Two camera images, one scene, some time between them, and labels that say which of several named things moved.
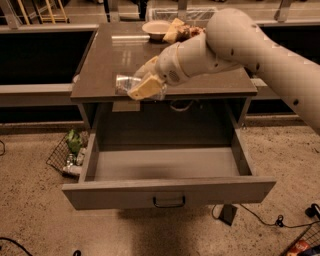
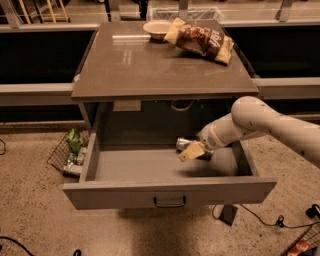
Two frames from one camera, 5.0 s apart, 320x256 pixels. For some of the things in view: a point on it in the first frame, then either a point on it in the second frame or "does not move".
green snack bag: x=74 y=141 does not move
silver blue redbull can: x=124 y=84 → x=182 y=144
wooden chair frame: x=47 y=17 does not move
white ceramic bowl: x=156 y=29 does not move
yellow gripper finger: x=149 y=87 → x=195 y=150
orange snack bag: x=298 y=247 does not move
